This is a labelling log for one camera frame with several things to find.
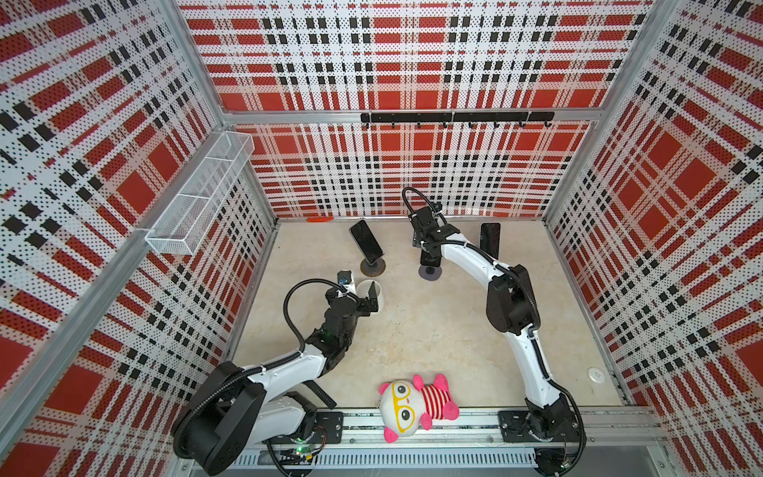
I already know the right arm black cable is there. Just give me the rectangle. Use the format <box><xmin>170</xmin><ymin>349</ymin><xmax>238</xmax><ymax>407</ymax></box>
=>
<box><xmin>401</xmin><ymin>186</ymin><xmax>445</xmax><ymax>225</ymax></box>

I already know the pink white plush toy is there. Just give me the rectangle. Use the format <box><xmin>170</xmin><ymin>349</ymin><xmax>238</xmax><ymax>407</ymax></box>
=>
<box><xmin>378</xmin><ymin>374</ymin><xmax>460</xmax><ymax>443</ymax></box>

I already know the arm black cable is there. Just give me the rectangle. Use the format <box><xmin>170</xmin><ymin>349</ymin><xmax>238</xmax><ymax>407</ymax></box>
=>
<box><xmin>401</xmin><ymin>186</ymin><xmax>445</xmax><ymax>225</ymax></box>
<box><xmin>282</xmin><ymin>278</ymin><xmax>347</xmax><ymax>353</ymax></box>

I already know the white wire mesh basket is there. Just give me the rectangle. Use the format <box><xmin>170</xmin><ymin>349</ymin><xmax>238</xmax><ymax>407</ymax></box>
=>
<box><xmin>146</xmin><ymin>131</ymin><xmax>254</xmax><ymax>256</ymax></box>

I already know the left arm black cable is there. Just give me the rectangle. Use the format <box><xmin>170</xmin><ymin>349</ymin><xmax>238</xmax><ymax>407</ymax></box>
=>
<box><xmin>282</xmin><ymin>278</ymin><xmax>347</xmax><ymax>353</ymax></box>

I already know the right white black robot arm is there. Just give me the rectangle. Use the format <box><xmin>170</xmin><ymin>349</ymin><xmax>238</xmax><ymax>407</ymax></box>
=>
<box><xmin>409</xmin><ymin>207</ymin><xmax>586</xmax><ymax>444</ymax></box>

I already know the black smartphone green edge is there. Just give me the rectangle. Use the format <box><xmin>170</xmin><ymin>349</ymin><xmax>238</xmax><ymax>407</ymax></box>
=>
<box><xmin>350</xmin><ymin>220</ymin><xmax>383</xmax><ymax>264</ymax></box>

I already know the black wristwatch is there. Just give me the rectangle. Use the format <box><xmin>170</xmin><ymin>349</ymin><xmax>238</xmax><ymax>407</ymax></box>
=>
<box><xmin>303</xmin><ymin>381</ymin><xmax>337</xmax><ymax>409</ymax></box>

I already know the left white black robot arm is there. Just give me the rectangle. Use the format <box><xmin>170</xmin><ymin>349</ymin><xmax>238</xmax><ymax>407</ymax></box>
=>
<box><xmin>171</xmin><ymin>278</ymin><xmax>382</xmax><ymax>476</ymax></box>

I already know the white round puck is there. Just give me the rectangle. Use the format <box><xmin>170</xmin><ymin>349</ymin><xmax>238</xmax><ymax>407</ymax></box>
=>
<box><xmin>587</xmin><ymin>367</ymin><xmax>607</xmax><ymax>384</ymax></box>

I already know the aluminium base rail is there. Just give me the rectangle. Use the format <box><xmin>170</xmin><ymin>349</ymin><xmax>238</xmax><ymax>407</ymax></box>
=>
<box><xmin>273</xmin><ymin>407</ymin><xmax>681</xmax><ymax>476</ymax></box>

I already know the grey phone stand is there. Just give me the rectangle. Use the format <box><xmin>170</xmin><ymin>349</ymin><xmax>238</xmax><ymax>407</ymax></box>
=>
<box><xmin>418</xmin><ymin>266</ymin><xmax>442</xmax><ymax>281</ymax></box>

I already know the white ceramic mug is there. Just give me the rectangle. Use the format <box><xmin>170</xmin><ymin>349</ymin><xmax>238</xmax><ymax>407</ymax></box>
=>
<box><xmin>356</xmin><ymin>279</ymin><xmax>385</xmax><ymax>313</ymax></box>

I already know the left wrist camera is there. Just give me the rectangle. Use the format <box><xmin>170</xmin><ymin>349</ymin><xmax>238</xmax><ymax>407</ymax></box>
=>
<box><xmin>337</xmin><ymin>270</ymin><xmax>356</xmax><ymax>294</ymax></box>

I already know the wooden base phone stand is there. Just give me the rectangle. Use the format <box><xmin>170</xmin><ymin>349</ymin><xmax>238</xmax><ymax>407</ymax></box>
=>
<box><xmin>360</xmin><ymin>258</ymin><xmax>385</xmax><ymax>277</ymax></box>

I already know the black wall hook rail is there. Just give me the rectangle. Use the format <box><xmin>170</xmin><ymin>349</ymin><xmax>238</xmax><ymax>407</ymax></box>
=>
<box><xmin>360</xmin><ymin>111</ymin><xmax>556</xmax><ymax>125</ymax></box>

